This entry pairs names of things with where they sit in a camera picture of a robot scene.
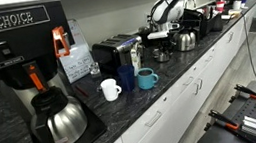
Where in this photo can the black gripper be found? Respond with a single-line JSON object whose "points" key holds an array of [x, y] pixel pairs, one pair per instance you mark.
{"points": [[164, 42]]}

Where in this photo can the black clamp orange tip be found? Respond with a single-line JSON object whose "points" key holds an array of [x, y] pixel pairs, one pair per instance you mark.
{"points": [[247, 91], [222, 120]]}

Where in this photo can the small clear glass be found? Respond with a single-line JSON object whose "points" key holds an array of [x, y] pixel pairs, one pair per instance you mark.
{"points": [[94, 69]]}

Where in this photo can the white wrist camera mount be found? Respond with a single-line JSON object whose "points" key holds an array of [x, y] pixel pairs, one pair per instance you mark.
{"points": [[158, 34]]}

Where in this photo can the dark blue cup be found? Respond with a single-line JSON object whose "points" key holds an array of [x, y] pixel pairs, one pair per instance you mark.
{"points": [[126, 78]]}

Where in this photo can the steel carafe with white label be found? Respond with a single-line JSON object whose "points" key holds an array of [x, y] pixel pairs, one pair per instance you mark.
{"points": [[184, 41]]}

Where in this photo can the white lower cabinets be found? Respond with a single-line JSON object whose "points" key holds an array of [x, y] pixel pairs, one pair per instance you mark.
{"points": [[179, 101]]}

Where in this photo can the black dish rack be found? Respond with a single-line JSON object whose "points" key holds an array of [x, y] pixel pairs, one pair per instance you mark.
{"points": [[201, 20]]}

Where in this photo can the black and silver toaster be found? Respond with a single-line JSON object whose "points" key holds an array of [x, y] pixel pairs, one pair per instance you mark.
{"points": [[112, 55]]}

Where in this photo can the red pen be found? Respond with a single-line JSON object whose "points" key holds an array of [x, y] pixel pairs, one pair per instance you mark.
{"points": [[82, 90]]}

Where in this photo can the small silver pot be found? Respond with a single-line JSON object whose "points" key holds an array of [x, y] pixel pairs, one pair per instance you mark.
{"points": [[161, 57]]}

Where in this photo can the red cup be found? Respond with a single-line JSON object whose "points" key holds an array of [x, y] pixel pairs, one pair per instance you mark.
{"points": [[220, 6]]}

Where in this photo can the small handwritten whiteboard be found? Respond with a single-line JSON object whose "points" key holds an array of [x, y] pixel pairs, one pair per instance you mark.
{"points": [[78, 63]]}

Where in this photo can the white paper cup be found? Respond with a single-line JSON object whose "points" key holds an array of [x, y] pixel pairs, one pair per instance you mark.
{"points": [[237, 5]]}

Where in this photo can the steel carafe black lid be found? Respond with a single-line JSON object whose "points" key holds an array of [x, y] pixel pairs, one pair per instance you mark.
{"points": [[64, 122]]}

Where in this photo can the black work table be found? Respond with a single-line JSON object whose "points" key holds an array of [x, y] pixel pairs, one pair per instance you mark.
{"points": [[231, 134]]}

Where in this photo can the teal ceramic mug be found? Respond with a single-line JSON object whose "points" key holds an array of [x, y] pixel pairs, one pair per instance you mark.
{"points": [[146, 79]]}

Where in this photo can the black commercial coffee brewer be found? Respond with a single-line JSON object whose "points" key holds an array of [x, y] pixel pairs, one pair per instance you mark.
{"points": [[6, 41]]}

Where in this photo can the white couscous box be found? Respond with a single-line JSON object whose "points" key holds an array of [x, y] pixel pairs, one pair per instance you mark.
{"points": [[136, 58]]}

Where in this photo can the white ceramic mug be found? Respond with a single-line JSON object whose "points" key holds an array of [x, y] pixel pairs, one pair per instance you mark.
{"points": [[109, 90]]}

